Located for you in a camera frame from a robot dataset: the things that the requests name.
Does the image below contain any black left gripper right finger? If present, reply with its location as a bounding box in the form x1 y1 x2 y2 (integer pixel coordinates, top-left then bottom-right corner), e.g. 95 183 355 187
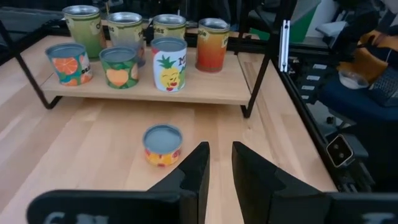
231 141 326 224

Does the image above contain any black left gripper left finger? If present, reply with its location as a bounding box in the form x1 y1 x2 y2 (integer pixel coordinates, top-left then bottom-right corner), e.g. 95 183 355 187
147 141 211 224

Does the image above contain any yellow pineapple rings can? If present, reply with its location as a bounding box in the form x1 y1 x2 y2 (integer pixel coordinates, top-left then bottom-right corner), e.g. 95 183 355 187
142 123 184 168

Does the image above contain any white cartoon pineapple can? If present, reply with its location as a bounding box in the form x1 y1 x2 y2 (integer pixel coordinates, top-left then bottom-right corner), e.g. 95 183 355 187
150 36 188 93

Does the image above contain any orange-red gradient pineapple can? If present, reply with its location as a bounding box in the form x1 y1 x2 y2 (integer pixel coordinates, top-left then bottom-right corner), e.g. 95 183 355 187
195 17 231 73

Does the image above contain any green sliced peaches short can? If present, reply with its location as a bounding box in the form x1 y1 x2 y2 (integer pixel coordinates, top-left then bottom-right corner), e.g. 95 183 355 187
98 46 140 90

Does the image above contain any blue-yellow gradient cherries can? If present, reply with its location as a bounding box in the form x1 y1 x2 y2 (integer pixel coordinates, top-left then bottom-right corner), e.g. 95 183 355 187
152 13 188 41

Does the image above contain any pale tall peaches can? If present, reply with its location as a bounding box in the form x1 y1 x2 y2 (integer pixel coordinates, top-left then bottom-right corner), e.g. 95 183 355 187
106 11 147 68

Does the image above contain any teal orange-slices short can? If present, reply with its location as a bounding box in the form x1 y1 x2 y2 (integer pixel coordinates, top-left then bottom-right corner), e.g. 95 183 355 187
44 42 94 87

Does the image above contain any green tall oranges can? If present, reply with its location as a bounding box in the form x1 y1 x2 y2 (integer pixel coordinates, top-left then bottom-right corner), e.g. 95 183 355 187
62 4 107 60

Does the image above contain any black connector box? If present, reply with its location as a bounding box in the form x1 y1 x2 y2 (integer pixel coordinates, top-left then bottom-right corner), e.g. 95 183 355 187
325 134 356 169

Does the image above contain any white cup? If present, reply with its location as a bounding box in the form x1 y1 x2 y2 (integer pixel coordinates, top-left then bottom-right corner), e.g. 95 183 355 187
338 69 370 91

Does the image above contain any person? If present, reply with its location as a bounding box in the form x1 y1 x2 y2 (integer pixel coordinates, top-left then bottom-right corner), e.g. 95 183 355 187
318 0 398 125

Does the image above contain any laptop keyboard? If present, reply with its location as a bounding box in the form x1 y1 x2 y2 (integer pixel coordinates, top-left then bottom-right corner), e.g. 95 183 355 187
366 65 398 107

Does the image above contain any wooden shelf with black frame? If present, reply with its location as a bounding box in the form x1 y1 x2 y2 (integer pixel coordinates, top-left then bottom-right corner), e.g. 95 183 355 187
0 18 272 119

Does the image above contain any white metal bracket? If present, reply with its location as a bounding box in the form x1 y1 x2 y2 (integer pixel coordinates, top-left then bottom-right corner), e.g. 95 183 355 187
278 19 292 73

